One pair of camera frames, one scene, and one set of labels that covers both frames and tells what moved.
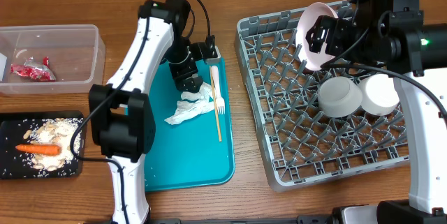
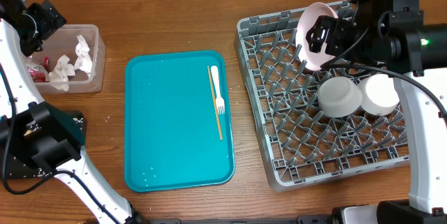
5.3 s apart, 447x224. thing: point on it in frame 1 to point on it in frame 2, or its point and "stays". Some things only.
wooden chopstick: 219,137 stays
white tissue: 193,104 to 59,75
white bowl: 380,95 stays
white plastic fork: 219,100 stays
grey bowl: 339,96 stays
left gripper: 179,72 to 49,18
